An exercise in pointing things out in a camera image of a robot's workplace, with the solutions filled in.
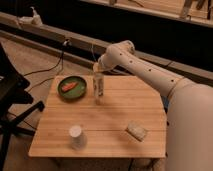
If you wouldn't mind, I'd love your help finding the white spray bottle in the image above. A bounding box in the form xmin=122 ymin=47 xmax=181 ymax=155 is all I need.
xmin=18 ymin=6 xmax=43 ymax=26

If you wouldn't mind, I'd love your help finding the white paper cup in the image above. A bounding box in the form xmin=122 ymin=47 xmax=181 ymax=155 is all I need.
xmin=69 ymin=125 xmax=87 ymax=150

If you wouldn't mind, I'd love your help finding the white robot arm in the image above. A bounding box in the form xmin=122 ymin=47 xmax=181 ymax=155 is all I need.
xmin=94 ymin=40 xmax=213 ymax=171

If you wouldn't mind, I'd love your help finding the beige sponge block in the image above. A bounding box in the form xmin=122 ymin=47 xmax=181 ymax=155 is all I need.
xmin=126 ymin=122 xmax=147 ymax=142

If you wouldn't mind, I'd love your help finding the orange carrot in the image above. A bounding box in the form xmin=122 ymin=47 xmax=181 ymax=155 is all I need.
xmin=62 ymin=82 xmax=78 ymax=92

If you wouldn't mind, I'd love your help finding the green plate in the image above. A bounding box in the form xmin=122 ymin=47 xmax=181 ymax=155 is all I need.
xmin=57 ymin=76 xmax=87 ymax=100

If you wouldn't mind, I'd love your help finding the wooden table top board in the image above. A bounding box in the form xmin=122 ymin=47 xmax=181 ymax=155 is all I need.
xmin=29 ymin=76 xmax=166 ymax=158

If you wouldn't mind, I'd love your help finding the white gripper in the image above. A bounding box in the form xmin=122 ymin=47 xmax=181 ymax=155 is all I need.
xmin=93 ymin=57 xmax=114 ymax=73

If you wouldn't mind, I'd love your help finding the black floor cable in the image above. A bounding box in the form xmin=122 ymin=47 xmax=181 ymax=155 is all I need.
xmin=23 ymin=49 xmax=65 ymax=93

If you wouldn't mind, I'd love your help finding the black office chair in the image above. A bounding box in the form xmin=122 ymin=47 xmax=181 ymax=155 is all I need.
xmin=0 ymin=43 xmax=45 ymax=171

